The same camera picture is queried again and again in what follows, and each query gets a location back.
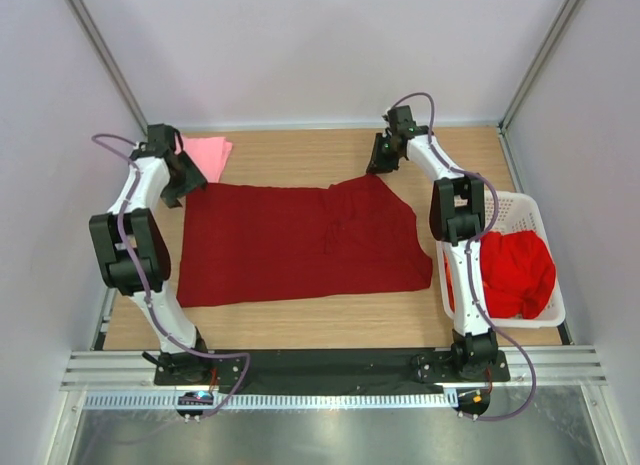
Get dark red t-shirt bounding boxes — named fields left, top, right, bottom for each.
left=177, top=175, right=433, bottom=308

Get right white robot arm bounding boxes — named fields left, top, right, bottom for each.
left=366, top=105, right=498, bottom=381

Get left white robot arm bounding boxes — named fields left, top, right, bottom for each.
left=89, top=124, right=212, bottom=385

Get folded pink t-shirt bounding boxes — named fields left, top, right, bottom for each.
left=183, top=137, right=233, bottom=183

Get orange t-shirt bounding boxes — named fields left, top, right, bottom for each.
left=444, top=262, right=455, bottom=311

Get white plastic basket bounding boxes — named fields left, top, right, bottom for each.
left=436, top=191, right=566, bottom=329

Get bright red t-shirt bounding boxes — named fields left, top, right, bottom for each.
left=480, top=230, right=556, bottom=320

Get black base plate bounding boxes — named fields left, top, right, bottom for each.
left=142, top=348, right=510, bottom=396

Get aluminium frame rail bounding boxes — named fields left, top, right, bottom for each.
left=60, top=289, right=159, bottom=392

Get white slotted cable duct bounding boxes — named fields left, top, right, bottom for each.
left=84, top=389, right=458, bottom=411

